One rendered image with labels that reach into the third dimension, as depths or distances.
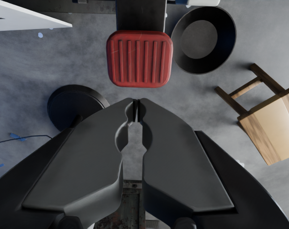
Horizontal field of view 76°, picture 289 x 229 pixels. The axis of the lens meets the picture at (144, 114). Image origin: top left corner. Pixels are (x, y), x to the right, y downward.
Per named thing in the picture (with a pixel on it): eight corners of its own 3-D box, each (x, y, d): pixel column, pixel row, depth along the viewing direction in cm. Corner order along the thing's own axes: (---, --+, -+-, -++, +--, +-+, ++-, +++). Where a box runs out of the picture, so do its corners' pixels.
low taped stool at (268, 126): (276, 106, 110) (323, 142, 81) (238, 126, 118) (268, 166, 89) (254, 61, 96) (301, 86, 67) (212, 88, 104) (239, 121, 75)
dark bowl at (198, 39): (238, 5, 82) (245, 6, 76) (221, 71, 98) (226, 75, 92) (171, 3, 82) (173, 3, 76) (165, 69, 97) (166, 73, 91)
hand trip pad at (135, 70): (167, 24, 24) (175, 33, 18) (163, 69, 28) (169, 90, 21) (114, 23, 24) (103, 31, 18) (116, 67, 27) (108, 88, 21)
